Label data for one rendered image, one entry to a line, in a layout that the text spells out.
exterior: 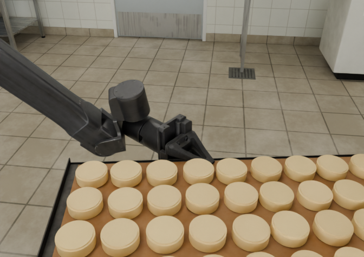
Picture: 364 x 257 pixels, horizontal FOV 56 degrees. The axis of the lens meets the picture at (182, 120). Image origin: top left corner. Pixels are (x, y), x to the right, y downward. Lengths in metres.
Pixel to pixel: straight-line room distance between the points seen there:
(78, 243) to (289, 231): 0.27
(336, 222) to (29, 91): 0.51
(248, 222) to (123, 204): 0.17
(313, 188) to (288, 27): 3.66
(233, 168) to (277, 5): 3.58
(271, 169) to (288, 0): 3.57
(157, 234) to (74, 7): 4.07
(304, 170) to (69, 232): 0.37
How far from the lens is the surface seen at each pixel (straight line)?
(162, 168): 0.56
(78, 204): 0.52
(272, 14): 4.10
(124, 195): 0.52
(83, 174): 0.57
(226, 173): 0.56
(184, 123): 0.62
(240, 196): 0.52
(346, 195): 0.58
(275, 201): 0.53
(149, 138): 0.65
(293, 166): 0.60
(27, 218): 2.04
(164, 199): 0.51
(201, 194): 0.52
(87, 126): 0.65
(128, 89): 0.64
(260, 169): 0.58
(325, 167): 0.62
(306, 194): 0.56
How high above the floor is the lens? 1.40
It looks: 33 degrees down
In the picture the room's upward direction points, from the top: straight up
